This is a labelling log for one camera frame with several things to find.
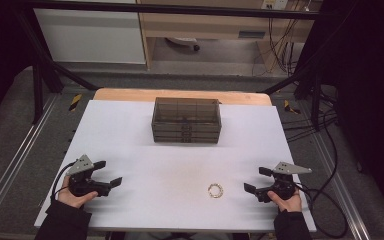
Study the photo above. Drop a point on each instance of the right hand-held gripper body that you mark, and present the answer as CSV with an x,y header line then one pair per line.
x,y
285,186

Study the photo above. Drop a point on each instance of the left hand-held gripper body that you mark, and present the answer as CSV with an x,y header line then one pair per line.
x,y
80,165

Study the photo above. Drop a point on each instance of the smoky plastic drawer box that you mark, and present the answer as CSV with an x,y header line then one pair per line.
x,y
186,116

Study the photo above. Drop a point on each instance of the person's right hand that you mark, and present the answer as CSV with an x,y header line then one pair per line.
x,y
290,204

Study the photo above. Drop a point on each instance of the person's left hand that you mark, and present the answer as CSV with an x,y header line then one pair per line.
x,y
73,200

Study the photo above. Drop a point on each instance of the white table cover board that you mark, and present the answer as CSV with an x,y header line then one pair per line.
x,y
130,150

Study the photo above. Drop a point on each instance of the yellow black tape strip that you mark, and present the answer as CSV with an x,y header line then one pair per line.
x,y
290,108
75,101

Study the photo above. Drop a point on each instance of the black metal stand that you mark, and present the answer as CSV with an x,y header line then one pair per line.
x,y
37,93
316,100

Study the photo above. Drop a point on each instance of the white cabinet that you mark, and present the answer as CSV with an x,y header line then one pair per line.
x,y
90,36

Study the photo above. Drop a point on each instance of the black curtain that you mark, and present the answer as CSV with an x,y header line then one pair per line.
x,y
0,50
373,83

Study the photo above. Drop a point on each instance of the chair base with caster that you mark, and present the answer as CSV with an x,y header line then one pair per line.
x,y
183,40

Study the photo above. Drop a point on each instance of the light wooden desk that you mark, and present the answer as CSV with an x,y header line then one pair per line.
x,y
196,25

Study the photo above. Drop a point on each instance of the aluminium floor rail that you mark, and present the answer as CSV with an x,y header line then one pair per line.
x,y
13,166
350,213

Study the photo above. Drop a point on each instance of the white wall socket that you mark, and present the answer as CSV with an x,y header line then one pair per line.
x,y
275,4

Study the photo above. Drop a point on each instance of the black horizontal frame bar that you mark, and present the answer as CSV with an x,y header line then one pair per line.
x,y
180,9

